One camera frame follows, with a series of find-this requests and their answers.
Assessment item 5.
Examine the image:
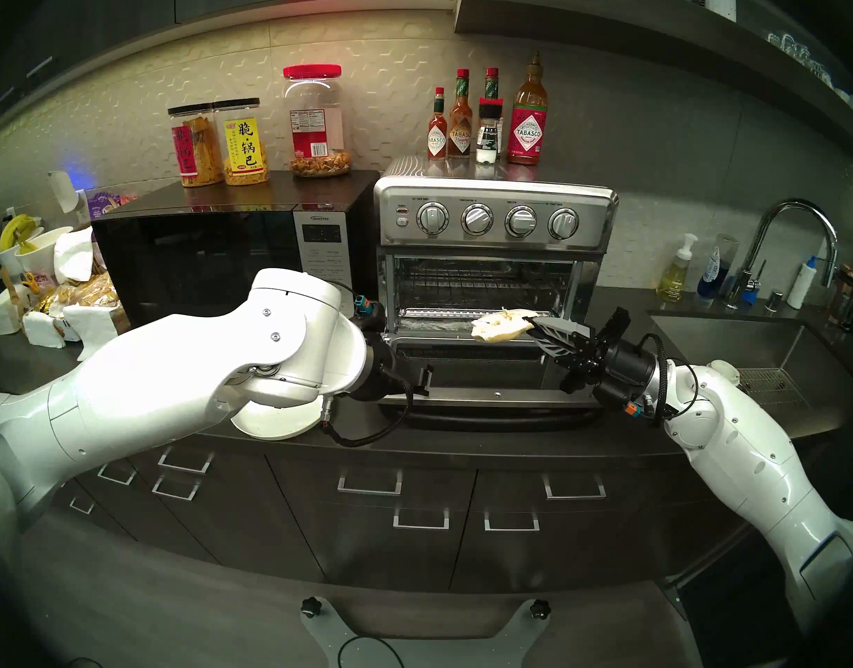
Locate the pale bagel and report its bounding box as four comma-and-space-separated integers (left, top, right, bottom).
472, 310, 538, 344

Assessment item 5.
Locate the yellow liquid soap dispenser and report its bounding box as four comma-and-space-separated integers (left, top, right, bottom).
655, 233, 699, 303

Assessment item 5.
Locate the round white plate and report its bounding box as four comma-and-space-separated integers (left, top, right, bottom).
230, 395, 324, 441

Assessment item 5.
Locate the small white paper bag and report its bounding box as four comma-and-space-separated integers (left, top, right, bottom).
23, 310, 69, 349

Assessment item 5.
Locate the dark lower kitchen cabinet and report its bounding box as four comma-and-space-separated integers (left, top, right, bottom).
23, 423, 747, 594

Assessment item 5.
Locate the metal drawer handle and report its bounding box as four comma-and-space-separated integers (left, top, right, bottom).
338, 466, 403, 496
158, 447, 215, 474
151, 475, 201, 500
483, 511, 540, 532
543, 472, 607, 500
393, 508, 450, 531

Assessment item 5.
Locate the small red Tabasco bottle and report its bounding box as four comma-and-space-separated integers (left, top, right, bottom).
428, 87, 449, 161

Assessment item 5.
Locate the chrome gooseneck faucet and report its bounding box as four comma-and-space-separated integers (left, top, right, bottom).
722, 199, 840, 310

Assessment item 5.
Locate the dark wall shelf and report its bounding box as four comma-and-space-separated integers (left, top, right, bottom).
454, 0, 853, 170

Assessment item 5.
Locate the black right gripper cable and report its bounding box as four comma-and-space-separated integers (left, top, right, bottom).
625, 333, 700, 425

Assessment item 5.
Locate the yellow banana bunch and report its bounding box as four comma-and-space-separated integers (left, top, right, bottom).
0, 214, 43, 253

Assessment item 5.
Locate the blue dish soap bottle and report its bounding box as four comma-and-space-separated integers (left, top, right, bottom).
695, 234, 740, 308

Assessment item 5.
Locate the stainless steel toaster oven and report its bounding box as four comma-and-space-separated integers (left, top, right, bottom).
374, 155, 620, 340

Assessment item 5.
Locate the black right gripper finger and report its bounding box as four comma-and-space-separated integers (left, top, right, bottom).
537, 338, 595, 360
527, 315, 594, 342

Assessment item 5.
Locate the black microwave oven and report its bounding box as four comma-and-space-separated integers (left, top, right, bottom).
92, 170, 380, 330

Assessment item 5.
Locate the large red lid jar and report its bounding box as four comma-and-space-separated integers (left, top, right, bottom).
283, 64, 353, 179

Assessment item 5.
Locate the medium orange Tabasco bottle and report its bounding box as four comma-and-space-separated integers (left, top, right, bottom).
448, 69, 474, 159

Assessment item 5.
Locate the large Tabasco sauce bottle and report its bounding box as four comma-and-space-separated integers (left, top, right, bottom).
507, 52, 549, 166

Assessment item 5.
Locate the large white paper bag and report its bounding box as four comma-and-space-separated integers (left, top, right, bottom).
63, 303, 124, 363

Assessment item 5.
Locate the glass toaster oven door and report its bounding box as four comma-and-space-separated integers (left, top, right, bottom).
378, 334, 608, 429

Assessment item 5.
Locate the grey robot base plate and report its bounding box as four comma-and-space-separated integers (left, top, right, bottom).
300, 597, 552, 668

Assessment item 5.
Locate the brown glass bottle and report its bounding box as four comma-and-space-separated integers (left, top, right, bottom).
831, 264, 853, 326

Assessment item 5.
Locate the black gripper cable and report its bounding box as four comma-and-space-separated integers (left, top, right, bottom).
320, 284, 417, 448
625, 333, 700, 425

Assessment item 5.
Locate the yellow label snack jar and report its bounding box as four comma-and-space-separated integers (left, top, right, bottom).
214, 98, 270, 186

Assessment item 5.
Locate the red label snack jar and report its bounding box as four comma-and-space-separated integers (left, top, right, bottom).
168, 104, 224, 188

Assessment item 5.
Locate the black cable loop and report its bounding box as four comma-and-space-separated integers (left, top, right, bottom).
338, 635, 404, 668

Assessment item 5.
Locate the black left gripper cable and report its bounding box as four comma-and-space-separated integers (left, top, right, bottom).
320, 284, 417, 448

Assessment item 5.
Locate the black cap salt grinder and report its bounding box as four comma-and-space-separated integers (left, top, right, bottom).
476, 98, 504, 165

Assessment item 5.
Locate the white bottle with blue cap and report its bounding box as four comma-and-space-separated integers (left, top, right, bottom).
787, 256, 818, 310

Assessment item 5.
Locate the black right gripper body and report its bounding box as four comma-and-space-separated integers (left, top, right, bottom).
561, 307, 660, 415

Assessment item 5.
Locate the stainless steel sink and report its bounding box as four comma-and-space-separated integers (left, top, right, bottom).
648, 310, 853, 431

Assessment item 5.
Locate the clear bag of bread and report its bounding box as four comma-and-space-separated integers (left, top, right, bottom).
40, 270, 131, 333

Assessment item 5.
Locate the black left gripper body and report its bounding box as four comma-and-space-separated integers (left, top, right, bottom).
348, 324, 418, 403

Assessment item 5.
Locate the foil lined oven tray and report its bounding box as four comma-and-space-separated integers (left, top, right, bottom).
397, 308, 486, 335

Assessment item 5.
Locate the wire oven rack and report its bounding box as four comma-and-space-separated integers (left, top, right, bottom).
397, 258, 575, 312

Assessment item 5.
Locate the wire sink grid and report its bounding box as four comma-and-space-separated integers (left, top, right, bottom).
738, 367, 813, 410

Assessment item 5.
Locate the purple snack bag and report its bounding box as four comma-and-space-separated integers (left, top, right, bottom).
85, 190, 131, 222

